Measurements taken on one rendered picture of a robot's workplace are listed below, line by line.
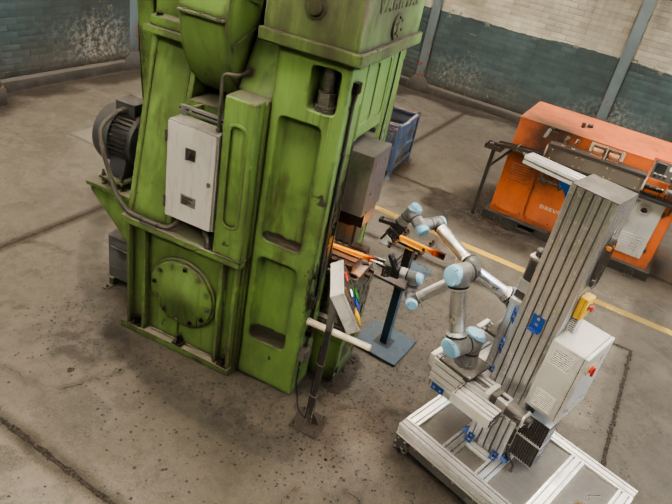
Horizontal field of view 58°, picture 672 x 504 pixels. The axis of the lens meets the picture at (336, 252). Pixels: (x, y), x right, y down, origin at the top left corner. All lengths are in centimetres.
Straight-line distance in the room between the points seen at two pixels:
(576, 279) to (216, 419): 236
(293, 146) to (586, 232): 163
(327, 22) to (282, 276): 159
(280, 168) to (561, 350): 185
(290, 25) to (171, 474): 259
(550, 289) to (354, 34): 165
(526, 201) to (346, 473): 430
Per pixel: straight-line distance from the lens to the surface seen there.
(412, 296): 386
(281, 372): 426
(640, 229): 720
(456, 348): 345
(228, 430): 409
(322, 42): 321
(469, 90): 1152
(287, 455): 401
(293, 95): 338
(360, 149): 361
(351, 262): 398
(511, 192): 731
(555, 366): 350
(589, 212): 319
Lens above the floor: 307
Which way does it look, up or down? 31 degrees down
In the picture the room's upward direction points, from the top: 12 degrees clockwise
